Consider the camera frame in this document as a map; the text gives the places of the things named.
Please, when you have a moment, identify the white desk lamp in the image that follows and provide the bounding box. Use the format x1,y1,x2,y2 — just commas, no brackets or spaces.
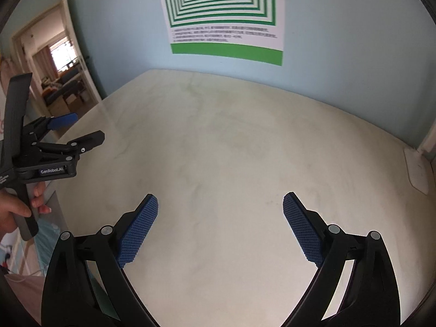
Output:
404,136,430,195

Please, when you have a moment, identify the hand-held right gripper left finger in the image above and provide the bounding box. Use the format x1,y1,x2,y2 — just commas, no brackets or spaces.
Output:
41,193,159,327

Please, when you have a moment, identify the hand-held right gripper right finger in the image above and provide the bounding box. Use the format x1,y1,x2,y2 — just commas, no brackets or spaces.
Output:
282,192,401,327

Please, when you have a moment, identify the window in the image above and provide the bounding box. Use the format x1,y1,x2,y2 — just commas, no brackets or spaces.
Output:
49,39,80,72

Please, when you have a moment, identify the green striped wall poster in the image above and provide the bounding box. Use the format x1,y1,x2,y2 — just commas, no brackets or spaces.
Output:
157,0,286,67

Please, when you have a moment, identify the grey sofa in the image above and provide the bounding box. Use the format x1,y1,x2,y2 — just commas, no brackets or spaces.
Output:
43,66,87,106

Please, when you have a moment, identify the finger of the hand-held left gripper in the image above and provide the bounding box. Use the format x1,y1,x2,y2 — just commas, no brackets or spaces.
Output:
22,130,105,168
22,113,78,140

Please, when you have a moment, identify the white door frame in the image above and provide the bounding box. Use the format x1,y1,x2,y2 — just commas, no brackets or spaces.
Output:
10,0,104,110

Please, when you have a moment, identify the teal cloth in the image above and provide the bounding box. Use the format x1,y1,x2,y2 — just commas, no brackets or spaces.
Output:
32,218,69,276

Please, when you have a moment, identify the person's left hand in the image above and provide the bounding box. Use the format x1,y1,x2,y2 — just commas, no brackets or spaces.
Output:
0,181,52,235

